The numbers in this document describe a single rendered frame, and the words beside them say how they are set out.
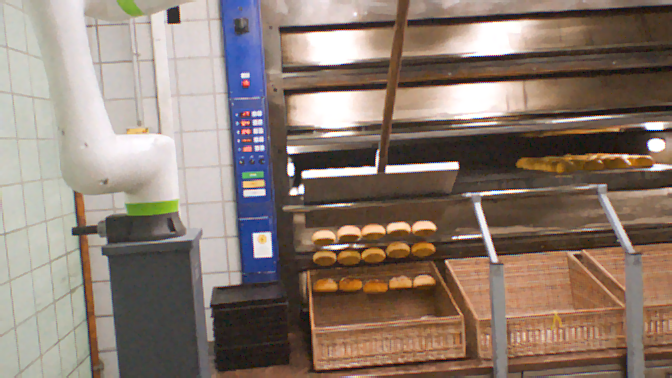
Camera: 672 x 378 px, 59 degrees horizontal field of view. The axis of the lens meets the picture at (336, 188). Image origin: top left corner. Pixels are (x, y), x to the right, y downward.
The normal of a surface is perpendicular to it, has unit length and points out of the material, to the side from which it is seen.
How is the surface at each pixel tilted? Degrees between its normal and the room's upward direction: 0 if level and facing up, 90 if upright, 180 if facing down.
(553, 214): 70
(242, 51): 90
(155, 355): 90
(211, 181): 90
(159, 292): 90
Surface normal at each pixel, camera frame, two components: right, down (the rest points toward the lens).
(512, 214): 0.03, -0.26
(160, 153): 0.88, -0.06
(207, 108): 0.05, 0.08
